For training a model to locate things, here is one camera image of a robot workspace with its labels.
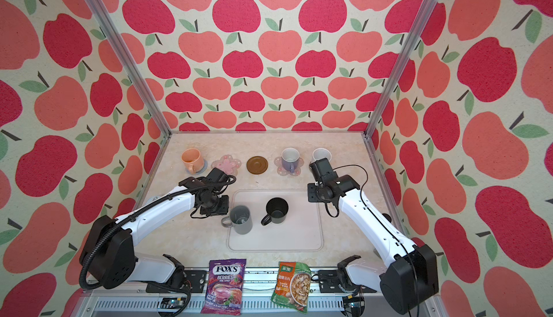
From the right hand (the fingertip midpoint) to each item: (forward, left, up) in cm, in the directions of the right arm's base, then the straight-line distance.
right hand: (317, 196), depth 81 cm
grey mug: (-8, +30, -11) cm, 33 cm away
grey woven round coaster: (+17, +54, -11) cm, 57 cm away
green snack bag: (-28, +7, -11) cm, 31 cm away
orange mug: (+19, +60, -8) cm, 63 cm away
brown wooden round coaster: (+22, +28, -13) cm, 38 cm away
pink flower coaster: (+21, +43, -12) cm, 50 cm away
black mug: (-4, +15, -6) cm, 16 cm away
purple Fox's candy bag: (-31, +30, -10) cm, 45 cm away
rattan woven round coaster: (0, +4, +20) cm, 21 cm away
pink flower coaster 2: (+24, +18, -12) cm, 33 cm away
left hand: (-8, +35, -6) cm, 36 cm away
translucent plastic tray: (-9, +5, -14) cm, 17 cm away
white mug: (+26, -3, -5) cm, 27 cm away
